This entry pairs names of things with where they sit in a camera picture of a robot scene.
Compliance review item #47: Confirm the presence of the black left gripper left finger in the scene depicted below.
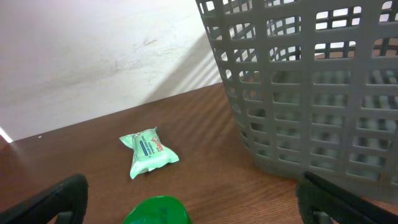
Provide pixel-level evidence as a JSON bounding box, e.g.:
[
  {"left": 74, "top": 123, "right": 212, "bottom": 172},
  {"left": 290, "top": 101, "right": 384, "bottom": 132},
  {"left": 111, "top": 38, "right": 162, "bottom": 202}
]
[{"left": 1, "top": 174, "right": 89, "bottom": 223}]

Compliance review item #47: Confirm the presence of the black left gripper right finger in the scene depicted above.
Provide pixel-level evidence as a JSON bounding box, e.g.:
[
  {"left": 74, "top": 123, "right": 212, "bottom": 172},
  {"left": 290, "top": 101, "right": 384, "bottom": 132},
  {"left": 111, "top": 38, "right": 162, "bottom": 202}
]
[{"left": 296, "top": 171, "right": 397, "bottom": 224}]

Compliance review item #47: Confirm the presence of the mint green wipes packet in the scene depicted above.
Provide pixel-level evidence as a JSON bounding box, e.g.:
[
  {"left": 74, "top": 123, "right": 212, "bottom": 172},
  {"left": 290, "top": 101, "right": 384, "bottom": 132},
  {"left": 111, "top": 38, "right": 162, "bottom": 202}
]
[{"left": 119, "top": 127, "right": 180, "bottom": 179}]

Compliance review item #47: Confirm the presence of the green lidded jar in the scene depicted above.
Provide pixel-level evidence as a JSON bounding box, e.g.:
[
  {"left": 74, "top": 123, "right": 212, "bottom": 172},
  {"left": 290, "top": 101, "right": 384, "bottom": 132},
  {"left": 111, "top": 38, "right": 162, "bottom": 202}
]
[{"left": 123, "top": 195, "right": 193, "bottom": 224}]

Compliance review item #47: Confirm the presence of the grey plastic lattice basket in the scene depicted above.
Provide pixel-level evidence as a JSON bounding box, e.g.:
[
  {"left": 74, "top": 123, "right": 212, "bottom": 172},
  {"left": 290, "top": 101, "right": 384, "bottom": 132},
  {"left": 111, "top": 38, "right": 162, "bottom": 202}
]
[{"left": 197, "top": 0, "right": 397, "bottom": 203}]

